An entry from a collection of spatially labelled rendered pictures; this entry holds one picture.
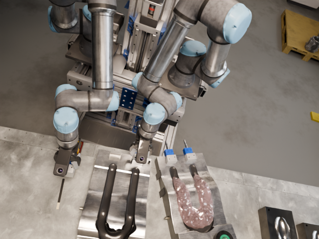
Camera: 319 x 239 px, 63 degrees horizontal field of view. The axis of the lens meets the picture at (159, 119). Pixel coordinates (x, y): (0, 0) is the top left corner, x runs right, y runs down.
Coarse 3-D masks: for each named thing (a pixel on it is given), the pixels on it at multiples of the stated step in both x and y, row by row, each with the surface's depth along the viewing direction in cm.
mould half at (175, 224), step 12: (180, 156) 138; (156, 168) 136; (168, 168) 132; (180, 168) 134; (204, 168) 137; (168, 180) 127; (192, 180) 129; (204, 180) 130; (168, 192) 121; (192, 192) 123; (216, 192) 126; (168, 204) 120; (192, 204) 121; (216, 204) 124; (180, 216) 118; (216, 216) 122; (180, 228) 115; (216, 228) 115; (228, 228) 116
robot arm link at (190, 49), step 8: (192, 40) 129; (184, 48) 125; (192, 48) 125; (200, 48) 126; (184, 56) 127; (192, 56) 124; (200, 56) 125; (176, 64) 134; (184, 64) 129; (192, 64) 126; (184, 72) 133; (192, 72) 130
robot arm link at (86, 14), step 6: (84, 6) 122; (84, 12) 120; (84, 18) 121; (90, 18) 120; (84, 24) 122; (90, 24) 123; (84, 30) 124; (90, 30) 125; (84, 36) 130; (90, 36) 128
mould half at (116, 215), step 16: (96, 160) 122; (112, 160) 123; (128, 160) 125; (96, 176) 118; (128, 176) 121; (144, 176) 123; (96, 192) 114; (144, 192) 119; (96, 208) 107; (112, 208) 109; (144, 208) 113; (80, 224) 101; (112, 224) 103; (144, 224) 106
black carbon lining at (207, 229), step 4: (172, 168) 133; (192, 168) 136; (196, 168) 136; (172, 172) 132; (176, 172) 132; (192, 172) 135; (196, 172) 135; (172, 176) 130; (176, 176) 131; (192, 176) 132; (184, 224) 116; (212, 224) 119; (188, 228) 116; (192, 228) 117; (204, 228) 118; (208, 228) 118; (212, 228) 115; (200, 232) 112; (204, 232) 117
